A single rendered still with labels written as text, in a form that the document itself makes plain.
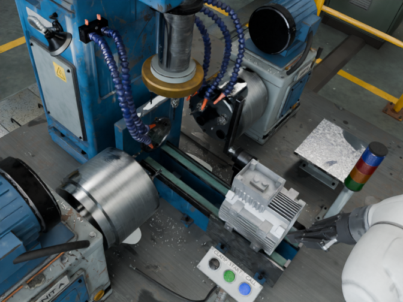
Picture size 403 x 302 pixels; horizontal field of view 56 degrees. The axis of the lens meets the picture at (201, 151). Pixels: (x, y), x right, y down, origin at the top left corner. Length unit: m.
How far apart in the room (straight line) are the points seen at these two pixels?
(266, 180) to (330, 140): 0.56
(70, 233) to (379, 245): 0.67
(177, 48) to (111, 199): 0.43
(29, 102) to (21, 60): 1.10
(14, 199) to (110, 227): 0.32
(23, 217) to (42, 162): 0.77
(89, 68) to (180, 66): 0.27
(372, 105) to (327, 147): 1.98
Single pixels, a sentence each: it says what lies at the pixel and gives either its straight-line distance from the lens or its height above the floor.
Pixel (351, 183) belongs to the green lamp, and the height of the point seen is 1.06.
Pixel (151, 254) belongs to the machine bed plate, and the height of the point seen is 0.80.
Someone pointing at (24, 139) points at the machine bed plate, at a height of 0.80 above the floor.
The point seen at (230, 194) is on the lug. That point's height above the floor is 1.09.
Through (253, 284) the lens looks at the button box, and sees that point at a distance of 1.04.
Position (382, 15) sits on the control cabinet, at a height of 0.34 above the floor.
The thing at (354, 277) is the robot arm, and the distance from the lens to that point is 0.73.
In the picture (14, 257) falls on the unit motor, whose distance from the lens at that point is 0.84.
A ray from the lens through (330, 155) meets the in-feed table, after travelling 1.61.
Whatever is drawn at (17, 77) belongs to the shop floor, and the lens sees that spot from 3.33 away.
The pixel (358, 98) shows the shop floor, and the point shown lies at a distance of 3.59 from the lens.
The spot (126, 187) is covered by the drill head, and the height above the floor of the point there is 1.15.
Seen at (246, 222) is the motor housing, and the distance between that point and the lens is 1.16.
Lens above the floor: 2.01
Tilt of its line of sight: 49 degrees down
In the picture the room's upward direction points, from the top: 10 degrees clockwise
